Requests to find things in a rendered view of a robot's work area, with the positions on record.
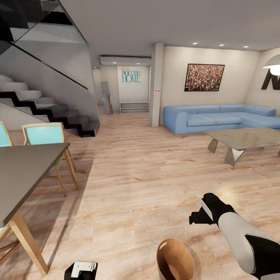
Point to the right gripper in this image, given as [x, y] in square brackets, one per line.
[199, 218]

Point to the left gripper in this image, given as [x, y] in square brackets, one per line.
[85, 275]

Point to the standing mirror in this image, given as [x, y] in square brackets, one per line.
[106, 97]

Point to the trash can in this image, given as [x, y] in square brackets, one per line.
[174, 260]

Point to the sofa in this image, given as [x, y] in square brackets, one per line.
[193, 119]

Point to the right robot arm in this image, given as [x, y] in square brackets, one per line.
[256, 252]

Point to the breakfast table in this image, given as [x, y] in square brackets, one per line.
[22, 168]

